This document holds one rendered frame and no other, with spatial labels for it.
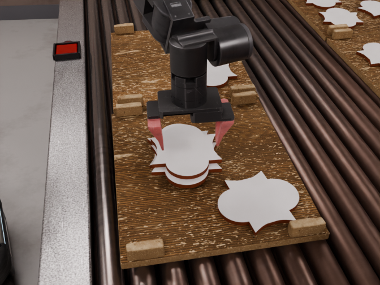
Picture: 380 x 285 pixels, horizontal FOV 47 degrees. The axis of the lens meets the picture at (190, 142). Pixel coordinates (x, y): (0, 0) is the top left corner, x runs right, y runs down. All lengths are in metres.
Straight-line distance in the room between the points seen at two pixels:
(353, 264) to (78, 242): 0.46
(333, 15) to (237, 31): 0.86
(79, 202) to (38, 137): 1.74
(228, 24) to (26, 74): 2.56
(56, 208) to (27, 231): 1.23
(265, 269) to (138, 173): 0.30
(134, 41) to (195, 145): 0.55
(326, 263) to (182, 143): 0.34
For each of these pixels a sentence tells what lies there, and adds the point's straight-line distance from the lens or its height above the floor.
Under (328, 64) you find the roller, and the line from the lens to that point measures 1.29.
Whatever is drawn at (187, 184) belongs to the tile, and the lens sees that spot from 0.78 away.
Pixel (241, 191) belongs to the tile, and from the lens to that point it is 0.80.
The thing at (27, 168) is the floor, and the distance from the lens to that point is 2.38.
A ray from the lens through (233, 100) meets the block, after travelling 1.02.
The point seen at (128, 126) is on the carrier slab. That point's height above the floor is 0.94.
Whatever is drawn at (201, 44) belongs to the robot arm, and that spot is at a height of 1.22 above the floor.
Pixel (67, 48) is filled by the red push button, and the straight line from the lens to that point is 1.33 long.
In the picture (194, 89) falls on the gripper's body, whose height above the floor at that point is 1.16.
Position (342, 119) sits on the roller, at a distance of 1.06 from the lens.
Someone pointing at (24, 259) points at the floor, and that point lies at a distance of 1.98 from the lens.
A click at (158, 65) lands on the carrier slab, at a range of 1.19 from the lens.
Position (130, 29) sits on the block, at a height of 0.95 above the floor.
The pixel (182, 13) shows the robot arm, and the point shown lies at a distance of 0.67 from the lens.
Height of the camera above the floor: 1.52
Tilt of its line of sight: 40 degrees down
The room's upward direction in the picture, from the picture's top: straight up
